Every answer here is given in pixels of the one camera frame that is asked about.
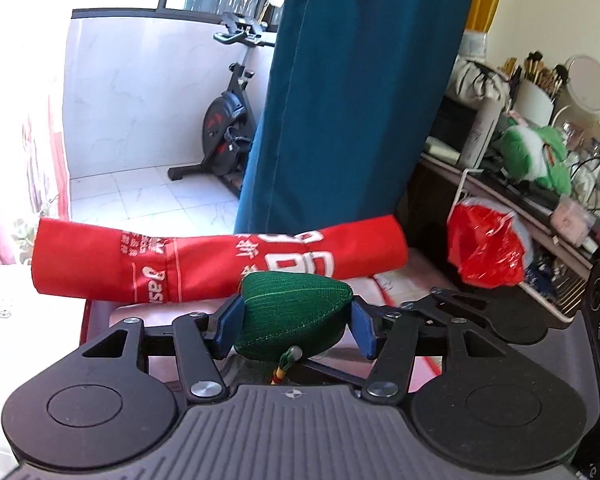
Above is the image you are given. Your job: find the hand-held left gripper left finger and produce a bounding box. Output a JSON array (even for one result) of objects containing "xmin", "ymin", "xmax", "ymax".
[{"xmin": 80, "ymin": 294, "xmax": 245, "ymax": 405}]

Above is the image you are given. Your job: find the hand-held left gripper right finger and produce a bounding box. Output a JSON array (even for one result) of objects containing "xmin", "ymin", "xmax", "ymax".
[{"xmin": 350, "ymin": 300, "xmax": 523, "ymax": 405}]

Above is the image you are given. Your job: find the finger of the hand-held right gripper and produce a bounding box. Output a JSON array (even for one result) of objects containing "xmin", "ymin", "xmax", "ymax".
[{"xmin": 399, "ymin": 286, "xmax": 487, "ymax": 322}]

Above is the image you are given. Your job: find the green fabric sachet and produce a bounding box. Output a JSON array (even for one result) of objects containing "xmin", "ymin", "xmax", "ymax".
[{"xmin": 234, "ymin": 271, "xmax": 354, "ymax": 387}]

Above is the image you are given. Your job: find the red strawberry cardboard box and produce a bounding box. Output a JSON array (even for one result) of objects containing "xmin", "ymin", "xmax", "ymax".
[{"xmin": 80, "ymin": 247, "xmax": 447, "ymax": 377}]

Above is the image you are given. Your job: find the red cloth bag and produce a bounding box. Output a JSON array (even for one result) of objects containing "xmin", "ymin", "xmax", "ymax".
[{"xmin": 31, "ymin": 214, "xmax": 409, "ymax": 307}]

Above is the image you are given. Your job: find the red plastic bag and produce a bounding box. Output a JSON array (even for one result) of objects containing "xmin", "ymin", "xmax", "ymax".
[{"xmin": 447, "ymin": 199, "xmax": 529, "ymax": 289}]

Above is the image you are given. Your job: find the dark wooden desk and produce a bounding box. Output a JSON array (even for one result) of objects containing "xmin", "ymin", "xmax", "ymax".
[{"xmin": 399, "ymin": 147, "xmax": 600, "ymax": 323}]

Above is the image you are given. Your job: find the pink pouch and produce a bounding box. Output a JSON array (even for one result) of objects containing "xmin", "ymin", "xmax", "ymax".
[{"xmin": 549, "ymin": 194, "xmax": 594, "ymax": 234}]

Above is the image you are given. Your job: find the white book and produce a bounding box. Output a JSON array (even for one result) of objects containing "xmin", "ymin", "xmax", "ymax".
[{"xmin": 422, "ymin": 136, "xmax": 462, "ymax": 159}]

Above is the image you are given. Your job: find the white spray bottle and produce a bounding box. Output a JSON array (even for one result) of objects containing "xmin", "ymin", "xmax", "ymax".
[{"xmin": 456, "ymin": 97, "xmax": 502, "ymax": 169}]

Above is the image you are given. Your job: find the green plush toy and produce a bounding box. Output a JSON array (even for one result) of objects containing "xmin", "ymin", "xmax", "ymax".
[{"xmin": 499, "ymin": 114, "xmax": 574, "ymax": 197}]

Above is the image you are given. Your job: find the black box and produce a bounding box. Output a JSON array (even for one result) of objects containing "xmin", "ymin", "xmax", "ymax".
[{"xmin": 429, "ymin": 95, "xmax": 482, "ymax": 147}]

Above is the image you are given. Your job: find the black exercise bike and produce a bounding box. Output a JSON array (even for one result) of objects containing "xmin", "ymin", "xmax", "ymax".
[{"xmin": 168, "ymin": 10, "xmax": 277, "ymax": 201}]

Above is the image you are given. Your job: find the blue curtain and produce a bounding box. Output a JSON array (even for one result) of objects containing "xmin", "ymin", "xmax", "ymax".
[{"xmin": 233, "ymin": 0, "xmax": 482, "ymax": 262}]

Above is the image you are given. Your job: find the white brush holder cup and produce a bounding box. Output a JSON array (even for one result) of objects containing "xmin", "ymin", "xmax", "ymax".
[{"xmin": 511, "ymin": 79, "xmax": 557, "ymax": 127}]

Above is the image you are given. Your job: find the bunch of makeup brushes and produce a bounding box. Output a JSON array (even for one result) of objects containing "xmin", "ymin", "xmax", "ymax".
[{"xmin": 500, "ymin": 50, "xmax": 572, "ymax": 97}]

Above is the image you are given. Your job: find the white round container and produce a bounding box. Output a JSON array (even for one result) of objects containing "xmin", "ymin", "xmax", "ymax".
[{"xmin": 459, "ymin": 30, "xmax": 489, "ymax": 59}]

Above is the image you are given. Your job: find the round white mirror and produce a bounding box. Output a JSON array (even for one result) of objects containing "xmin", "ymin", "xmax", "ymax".
[{"xmin": 550, "ymin": 55, "xmax": 600, "ymax": 142}]

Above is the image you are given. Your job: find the red patterned curtain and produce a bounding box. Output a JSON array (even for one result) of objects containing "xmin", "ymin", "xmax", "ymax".
[{"xmin": 0, "ymin": 105, "xmax": 72, "ymax": 267}]

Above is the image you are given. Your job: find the white drawstring bag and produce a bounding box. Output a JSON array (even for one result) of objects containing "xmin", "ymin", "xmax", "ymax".
[{"xmin": 450, "ymin": 57, "xmax": 512, "ymax": 107}]

